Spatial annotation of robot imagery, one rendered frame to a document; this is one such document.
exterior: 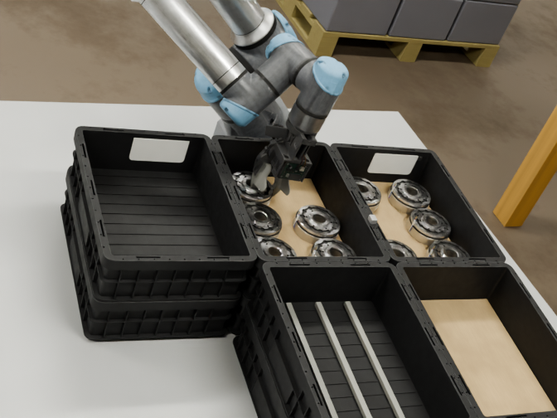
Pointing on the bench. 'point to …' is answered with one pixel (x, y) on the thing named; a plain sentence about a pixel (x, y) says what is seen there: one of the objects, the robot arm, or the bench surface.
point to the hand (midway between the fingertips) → (263, 188)
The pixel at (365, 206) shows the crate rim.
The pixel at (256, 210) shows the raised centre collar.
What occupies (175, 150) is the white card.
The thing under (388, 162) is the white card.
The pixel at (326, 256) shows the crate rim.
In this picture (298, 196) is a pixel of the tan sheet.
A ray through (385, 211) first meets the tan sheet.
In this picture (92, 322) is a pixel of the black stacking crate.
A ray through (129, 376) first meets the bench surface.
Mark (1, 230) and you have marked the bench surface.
